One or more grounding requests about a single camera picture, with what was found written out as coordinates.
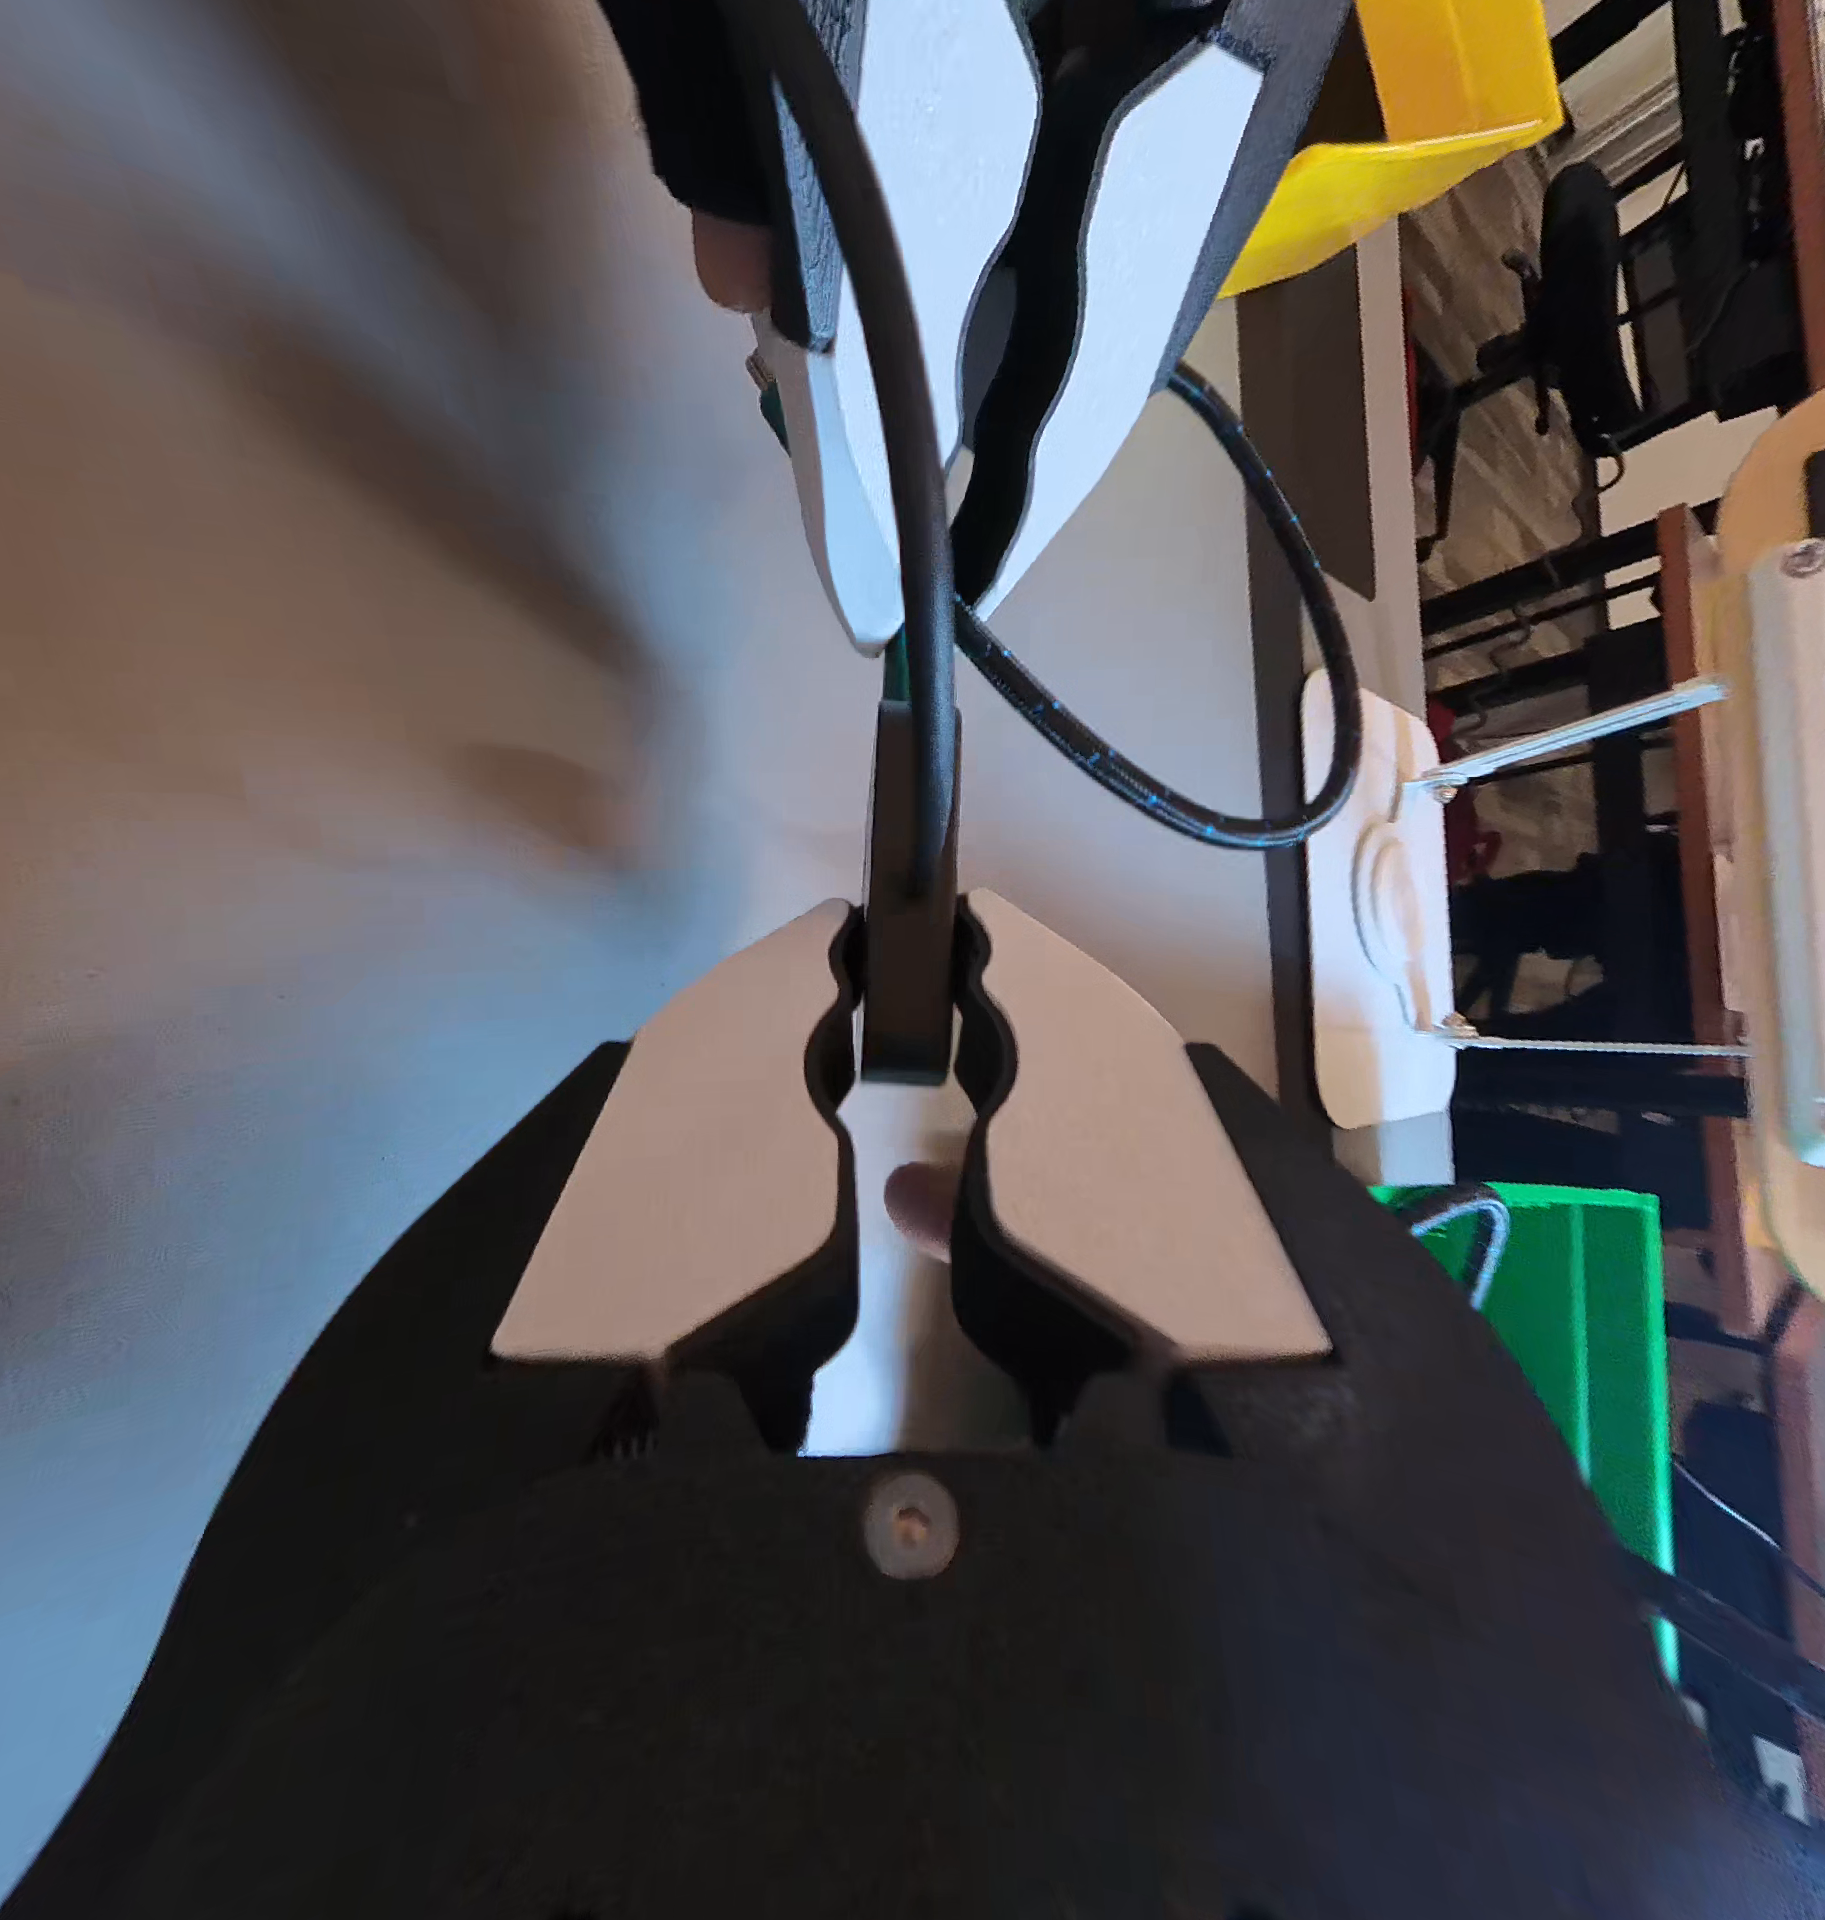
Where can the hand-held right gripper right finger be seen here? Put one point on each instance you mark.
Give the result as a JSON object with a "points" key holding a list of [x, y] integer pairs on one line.
{"points": [[1138, 1185]]}

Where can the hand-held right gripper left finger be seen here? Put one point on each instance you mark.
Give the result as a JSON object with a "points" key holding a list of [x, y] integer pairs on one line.
{"points": [[688, 1185]]}

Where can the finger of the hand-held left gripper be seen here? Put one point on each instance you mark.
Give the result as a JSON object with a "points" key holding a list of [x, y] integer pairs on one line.
{"points": [[928, 151], [1153, 270]]}

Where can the yellow plastic bin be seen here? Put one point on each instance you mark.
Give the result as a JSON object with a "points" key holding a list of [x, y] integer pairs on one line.
{"points": [[1424, 121]]}

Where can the black adapter box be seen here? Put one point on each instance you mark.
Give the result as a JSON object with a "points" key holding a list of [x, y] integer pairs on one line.
{"points": [[913, 901]]}

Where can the green plastic bin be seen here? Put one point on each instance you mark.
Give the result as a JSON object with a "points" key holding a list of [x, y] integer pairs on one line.
{"points": [[1589, 1351]]}

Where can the person's left hand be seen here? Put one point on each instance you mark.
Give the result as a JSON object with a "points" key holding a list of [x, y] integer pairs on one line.
{"points": [[728, 263]]}

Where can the black office chair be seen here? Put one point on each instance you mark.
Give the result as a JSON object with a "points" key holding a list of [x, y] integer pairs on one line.
{"points": [[1581, 286]]}

